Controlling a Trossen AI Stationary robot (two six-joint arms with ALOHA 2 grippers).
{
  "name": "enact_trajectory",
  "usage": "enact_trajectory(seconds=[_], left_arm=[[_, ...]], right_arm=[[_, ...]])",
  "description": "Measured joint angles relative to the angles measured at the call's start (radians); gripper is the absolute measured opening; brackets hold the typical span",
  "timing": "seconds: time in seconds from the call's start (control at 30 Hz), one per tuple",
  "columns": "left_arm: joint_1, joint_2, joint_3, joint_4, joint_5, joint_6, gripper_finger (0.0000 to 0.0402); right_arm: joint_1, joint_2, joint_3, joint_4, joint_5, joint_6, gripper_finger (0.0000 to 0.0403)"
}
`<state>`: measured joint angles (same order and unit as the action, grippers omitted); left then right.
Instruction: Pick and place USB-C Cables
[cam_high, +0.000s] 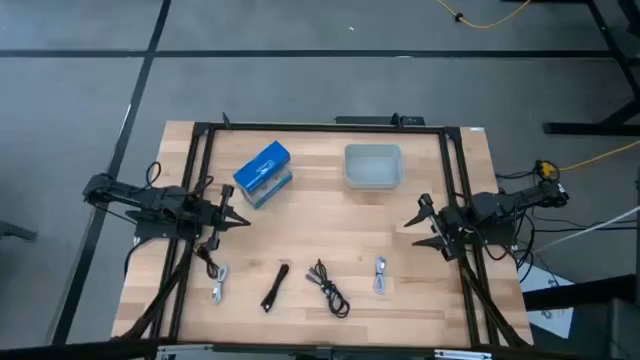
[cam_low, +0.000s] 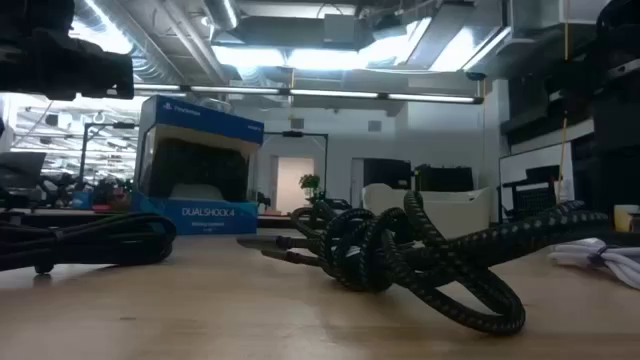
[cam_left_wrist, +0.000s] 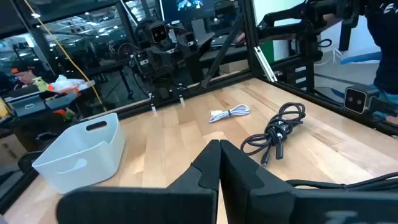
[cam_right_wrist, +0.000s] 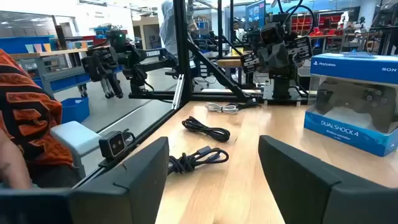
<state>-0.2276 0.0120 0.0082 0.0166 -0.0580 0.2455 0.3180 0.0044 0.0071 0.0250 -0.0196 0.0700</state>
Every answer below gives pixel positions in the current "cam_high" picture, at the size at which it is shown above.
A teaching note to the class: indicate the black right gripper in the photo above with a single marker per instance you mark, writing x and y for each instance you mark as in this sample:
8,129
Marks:
452,227

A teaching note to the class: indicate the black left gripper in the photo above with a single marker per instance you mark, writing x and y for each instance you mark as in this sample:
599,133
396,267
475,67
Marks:
215,217

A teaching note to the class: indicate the black marker pen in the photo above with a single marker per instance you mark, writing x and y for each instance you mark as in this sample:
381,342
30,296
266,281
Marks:
276,287

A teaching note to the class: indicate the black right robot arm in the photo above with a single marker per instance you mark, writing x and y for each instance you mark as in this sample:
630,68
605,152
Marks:
500,205

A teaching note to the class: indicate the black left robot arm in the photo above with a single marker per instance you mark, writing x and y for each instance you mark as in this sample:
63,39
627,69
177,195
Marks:
150,200

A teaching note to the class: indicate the blue DualShock controller box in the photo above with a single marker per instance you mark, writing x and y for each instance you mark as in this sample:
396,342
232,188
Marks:
262,167

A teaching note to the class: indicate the grey plastic bin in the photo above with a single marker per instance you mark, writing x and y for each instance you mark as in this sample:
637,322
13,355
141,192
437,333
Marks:
372,167

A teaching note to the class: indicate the white paper sheet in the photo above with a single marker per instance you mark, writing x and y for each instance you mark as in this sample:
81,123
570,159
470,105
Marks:
550,320

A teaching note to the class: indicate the black floor beam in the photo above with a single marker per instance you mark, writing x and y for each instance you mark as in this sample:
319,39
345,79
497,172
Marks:
575,295

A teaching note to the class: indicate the black table leg stand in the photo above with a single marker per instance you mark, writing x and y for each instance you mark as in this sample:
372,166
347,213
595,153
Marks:
590,129

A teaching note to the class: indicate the black floor foot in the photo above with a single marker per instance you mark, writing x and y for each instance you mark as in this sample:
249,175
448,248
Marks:
15,231

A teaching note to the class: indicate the black metal table frame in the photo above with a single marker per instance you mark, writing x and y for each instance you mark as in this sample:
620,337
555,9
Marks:
325,127

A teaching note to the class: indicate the black and silver rail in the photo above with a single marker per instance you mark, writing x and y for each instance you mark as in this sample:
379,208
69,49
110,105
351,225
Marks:
320,353

